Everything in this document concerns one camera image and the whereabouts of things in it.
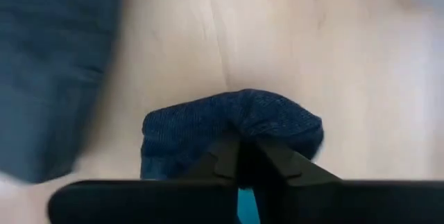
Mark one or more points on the navy garment with white logo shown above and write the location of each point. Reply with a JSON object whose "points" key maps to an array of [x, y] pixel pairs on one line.
{"points": [[48, 78]]}

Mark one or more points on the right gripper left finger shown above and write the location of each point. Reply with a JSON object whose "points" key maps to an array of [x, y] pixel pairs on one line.
{"points": [[156, 203]]}

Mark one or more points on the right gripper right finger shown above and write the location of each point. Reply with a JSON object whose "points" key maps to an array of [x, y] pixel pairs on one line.
{"points": [[347, 203]]}

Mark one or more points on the navy sock with teal toe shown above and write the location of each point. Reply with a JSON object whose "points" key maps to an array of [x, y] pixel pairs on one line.
{"points": [[208, 123]]}

